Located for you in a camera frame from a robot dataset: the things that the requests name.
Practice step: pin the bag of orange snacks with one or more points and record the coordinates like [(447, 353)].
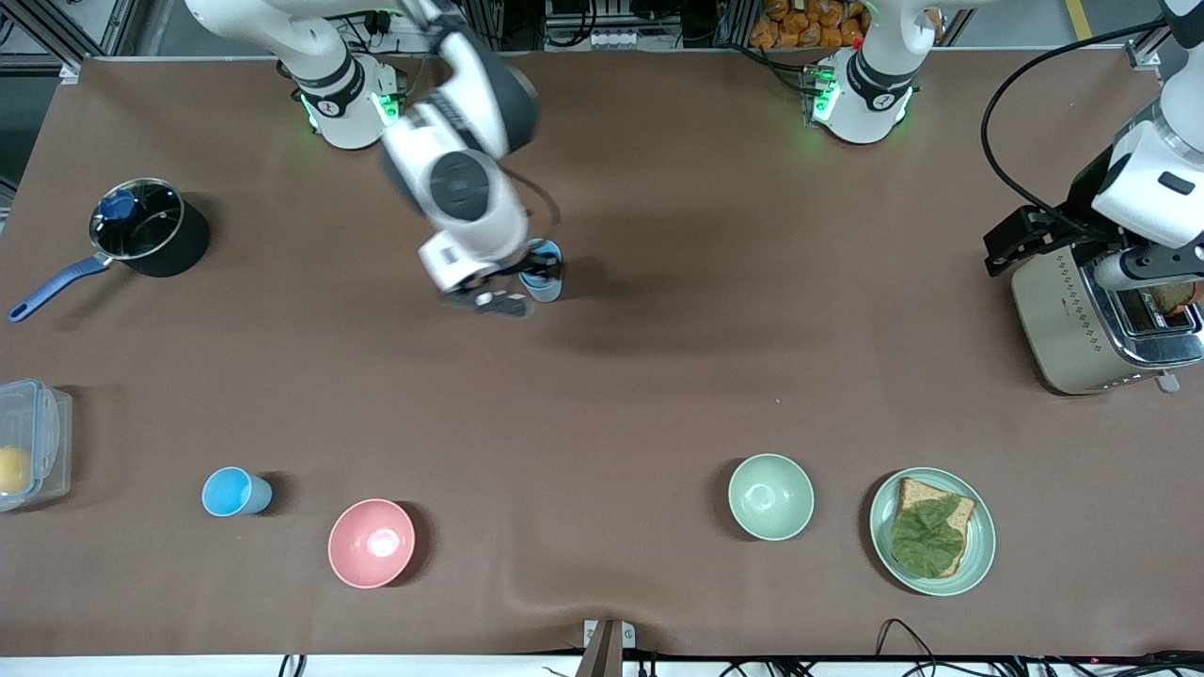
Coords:
[(800, 23)]

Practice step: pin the white power strip with plugs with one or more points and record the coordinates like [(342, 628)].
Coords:
[(381, 21)]

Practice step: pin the blue item inside pot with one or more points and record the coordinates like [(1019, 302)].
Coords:
[(119, 205)]

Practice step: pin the metal table clamp bracket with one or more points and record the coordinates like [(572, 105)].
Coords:
[(607, 639)]

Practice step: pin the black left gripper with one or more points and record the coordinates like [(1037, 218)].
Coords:
[(1088, 199)]

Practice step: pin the green lettuce leaf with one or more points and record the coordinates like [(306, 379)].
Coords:
[(926, 538)]

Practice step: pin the blue plastic cup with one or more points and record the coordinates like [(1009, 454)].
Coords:
[(555, 250), (233, 493)]

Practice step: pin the pale green plate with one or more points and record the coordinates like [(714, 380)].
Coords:
[(980, 545)]

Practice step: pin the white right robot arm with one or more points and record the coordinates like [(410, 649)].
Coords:
[(470, 188)]

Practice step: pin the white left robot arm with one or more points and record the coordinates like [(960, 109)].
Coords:
[(861, 103)]

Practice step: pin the aluminium frame bar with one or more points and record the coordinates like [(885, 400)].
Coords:
[(1146, 55)]

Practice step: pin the pink bowl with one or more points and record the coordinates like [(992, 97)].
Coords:
[(372, 543)]

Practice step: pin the clear plastic lidded container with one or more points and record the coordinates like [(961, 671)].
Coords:
[(42, 442)]

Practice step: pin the yellow food in container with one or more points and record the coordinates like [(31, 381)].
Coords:
[(11, 470)]

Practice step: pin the beige and chrome toaster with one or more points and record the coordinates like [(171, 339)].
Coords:
[(1053, 320)]

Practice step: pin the toasted bread slice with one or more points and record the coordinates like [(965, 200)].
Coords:
[(1176, 298)]

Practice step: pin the small white power strip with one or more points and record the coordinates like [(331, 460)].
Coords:
[(613, 39)]

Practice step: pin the brown bread slice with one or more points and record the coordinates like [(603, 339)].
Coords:
[(917, 491)]

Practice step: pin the pale green bowl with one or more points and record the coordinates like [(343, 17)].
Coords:
[(771, 496)]

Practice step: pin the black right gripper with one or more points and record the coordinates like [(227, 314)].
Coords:
[(533, 266)]

